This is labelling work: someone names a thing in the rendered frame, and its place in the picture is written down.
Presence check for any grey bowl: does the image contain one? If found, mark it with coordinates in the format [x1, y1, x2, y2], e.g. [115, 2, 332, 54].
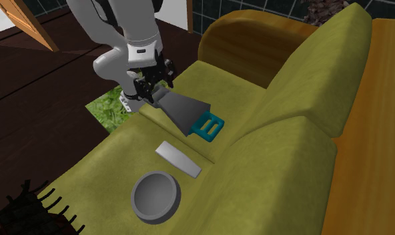
[130, 171, 181, 226]

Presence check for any dark fringed rug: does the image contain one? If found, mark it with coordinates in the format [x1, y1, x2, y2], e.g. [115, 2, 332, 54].
[0, 178, 86, 235]

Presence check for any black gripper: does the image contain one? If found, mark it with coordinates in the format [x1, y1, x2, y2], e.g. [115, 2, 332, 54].
[133, 51, 177, 105]

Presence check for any grey and teal kitchen tool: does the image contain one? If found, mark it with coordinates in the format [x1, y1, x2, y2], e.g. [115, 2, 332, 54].
[151, 86, 226, 144]

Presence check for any olive sofa with wooden frame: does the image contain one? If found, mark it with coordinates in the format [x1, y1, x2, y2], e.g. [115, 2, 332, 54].
[37, 2, 395, 235]

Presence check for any orange wooden door frame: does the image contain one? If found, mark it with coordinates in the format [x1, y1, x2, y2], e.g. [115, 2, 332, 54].
[186, 0, 194, 34]

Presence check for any white flat oblong block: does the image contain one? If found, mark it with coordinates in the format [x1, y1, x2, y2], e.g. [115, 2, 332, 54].
[155, 140, 203, 180]

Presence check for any orange wooden door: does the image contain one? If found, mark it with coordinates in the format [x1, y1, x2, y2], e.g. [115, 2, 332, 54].
[0, 0, 60, 53]

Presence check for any brown dried plant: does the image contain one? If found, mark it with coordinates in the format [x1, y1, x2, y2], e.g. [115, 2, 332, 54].
[300, 0, 350, 27]

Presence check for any green grass-patterned robot stand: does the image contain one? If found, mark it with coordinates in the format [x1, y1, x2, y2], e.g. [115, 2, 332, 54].
[85, 79, 169, 134]

